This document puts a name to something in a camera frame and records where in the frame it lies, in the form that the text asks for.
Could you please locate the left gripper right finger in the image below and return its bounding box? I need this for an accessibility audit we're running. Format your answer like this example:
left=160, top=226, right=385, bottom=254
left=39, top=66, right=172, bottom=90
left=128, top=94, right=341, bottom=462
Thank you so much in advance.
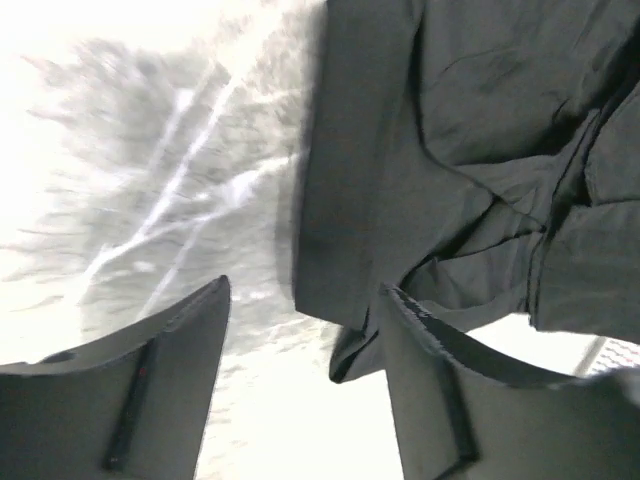
left=378, top=285, right=639, bottom=480

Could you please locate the black long sleeve shirt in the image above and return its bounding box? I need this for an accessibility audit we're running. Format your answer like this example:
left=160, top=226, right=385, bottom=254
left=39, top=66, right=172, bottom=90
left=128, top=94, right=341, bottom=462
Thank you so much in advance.
left=294, top=1, right=639, bottom=383

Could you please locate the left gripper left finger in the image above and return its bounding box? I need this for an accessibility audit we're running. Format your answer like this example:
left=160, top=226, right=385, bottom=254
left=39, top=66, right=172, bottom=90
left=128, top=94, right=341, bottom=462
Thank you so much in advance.
left=1, top=277, right=230, bottom=479

